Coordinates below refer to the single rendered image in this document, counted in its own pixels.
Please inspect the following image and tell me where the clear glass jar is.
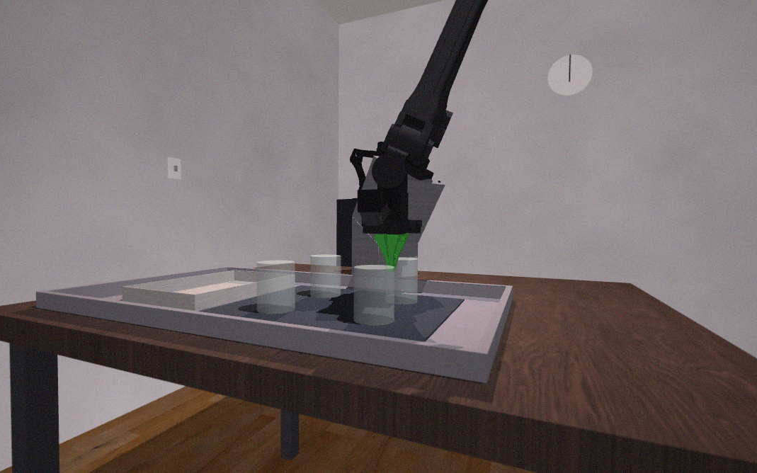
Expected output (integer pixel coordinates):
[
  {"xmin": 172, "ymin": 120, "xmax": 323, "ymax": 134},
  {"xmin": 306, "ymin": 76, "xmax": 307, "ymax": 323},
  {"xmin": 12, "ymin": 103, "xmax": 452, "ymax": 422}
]
[
  {"xmin": 257, "ymin": 261, "xmax": 295, "ymax": 314},
  {"xmin": 353, "ymin": 265, "xmax": 395, "ymax": 325},
  {"xmin": 394, "ymin": 257, "xmax": 418, "ymax": 304},
  {"xmin": 310, "ymin": 255, "xmax": 341, "ymax": 298}
]

